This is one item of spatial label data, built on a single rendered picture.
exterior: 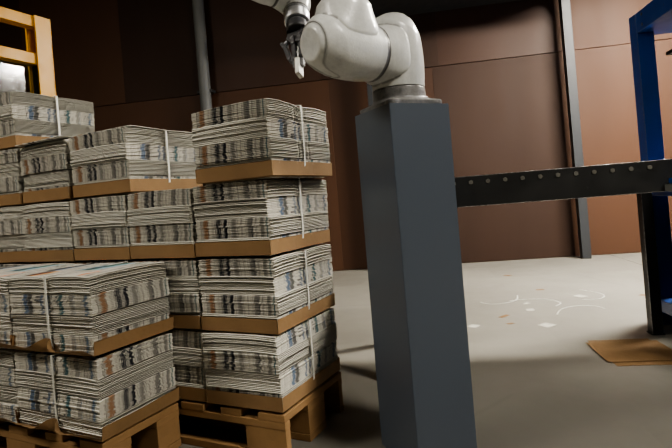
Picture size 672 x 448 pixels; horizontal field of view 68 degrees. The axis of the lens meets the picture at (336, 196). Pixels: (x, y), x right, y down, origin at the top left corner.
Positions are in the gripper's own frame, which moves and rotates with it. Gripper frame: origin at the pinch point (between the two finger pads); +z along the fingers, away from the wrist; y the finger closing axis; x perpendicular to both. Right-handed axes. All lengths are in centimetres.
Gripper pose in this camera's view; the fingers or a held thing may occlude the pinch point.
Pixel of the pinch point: (299, 67)
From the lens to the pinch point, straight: 167.9
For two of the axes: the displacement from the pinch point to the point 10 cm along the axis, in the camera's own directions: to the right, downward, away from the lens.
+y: -8.9, 2.8, 3.5
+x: -4.5, -4.2, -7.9
